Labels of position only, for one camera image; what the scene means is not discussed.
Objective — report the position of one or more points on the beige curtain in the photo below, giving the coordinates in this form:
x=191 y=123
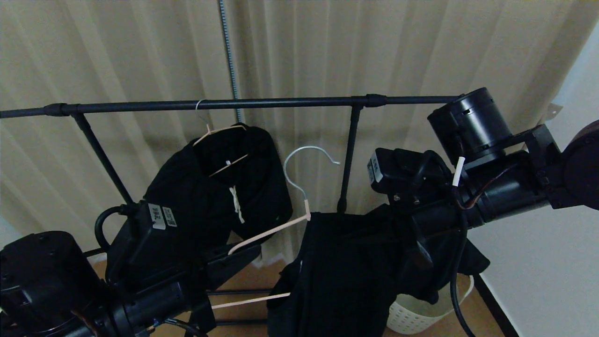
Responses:
x=421 y=47

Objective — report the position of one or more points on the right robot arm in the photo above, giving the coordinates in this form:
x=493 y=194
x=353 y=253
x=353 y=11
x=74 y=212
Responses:
x=468 y=121

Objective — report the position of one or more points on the white wall hook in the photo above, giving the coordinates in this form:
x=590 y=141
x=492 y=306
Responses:
x=554 y=110

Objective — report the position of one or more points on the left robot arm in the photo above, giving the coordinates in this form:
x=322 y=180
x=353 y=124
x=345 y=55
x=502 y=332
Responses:
x=42 y=276

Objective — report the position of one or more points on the pink clothes hanger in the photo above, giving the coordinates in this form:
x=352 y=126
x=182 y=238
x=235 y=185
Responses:
x=262 y=238
x=209 y=131

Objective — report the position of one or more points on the black garment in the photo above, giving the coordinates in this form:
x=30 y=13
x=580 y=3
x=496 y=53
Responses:
x=187 y=201
x=346 y=271

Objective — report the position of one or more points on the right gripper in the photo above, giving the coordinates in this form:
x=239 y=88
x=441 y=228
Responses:
x=505 y=201

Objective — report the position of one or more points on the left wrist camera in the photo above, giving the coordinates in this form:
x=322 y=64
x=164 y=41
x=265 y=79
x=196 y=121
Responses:
x=140 y=243

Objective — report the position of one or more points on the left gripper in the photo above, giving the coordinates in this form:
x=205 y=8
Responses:
x=154 y=309

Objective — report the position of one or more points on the white laundry basket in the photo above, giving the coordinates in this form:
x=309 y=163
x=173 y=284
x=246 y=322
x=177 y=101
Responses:
x=416 y=316

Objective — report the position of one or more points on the black clothes rack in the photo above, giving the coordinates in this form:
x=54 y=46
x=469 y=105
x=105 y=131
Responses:
x=281 y=101

